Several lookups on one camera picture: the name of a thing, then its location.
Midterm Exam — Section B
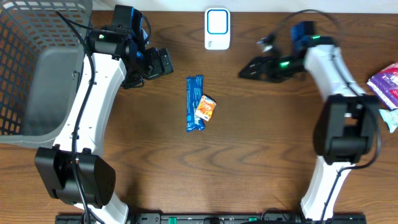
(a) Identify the white barcode scanner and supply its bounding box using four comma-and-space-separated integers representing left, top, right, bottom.
204, 7, 231, 50

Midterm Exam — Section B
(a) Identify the purple Carefree pad pack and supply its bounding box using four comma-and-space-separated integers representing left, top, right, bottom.
366, 62, 397, 110

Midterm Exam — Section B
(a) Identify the blue biscuit packet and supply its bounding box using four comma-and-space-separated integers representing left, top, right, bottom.
186, 75, 205, 132

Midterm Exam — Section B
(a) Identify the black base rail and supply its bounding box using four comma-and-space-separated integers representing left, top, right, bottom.
55, 212, 367, 224

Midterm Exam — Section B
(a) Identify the dark grey plastic basket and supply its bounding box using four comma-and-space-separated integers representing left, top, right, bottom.
1, 0, 93, 149

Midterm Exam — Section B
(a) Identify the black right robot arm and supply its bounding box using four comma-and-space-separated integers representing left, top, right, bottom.
238, 21, 381, 223

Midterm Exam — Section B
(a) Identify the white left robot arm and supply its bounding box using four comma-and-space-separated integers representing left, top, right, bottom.
34, 5, 174, 223

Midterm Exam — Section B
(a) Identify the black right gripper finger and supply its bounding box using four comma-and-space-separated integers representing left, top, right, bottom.
243, 56, 269, 70
238, 70, 267, 80

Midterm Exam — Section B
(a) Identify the mint green wipes packet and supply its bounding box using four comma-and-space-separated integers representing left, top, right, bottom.
379, 109, 398, 133

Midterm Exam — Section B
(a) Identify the orange tissue packet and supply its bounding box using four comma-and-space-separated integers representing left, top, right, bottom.
195, 95, 216, 121

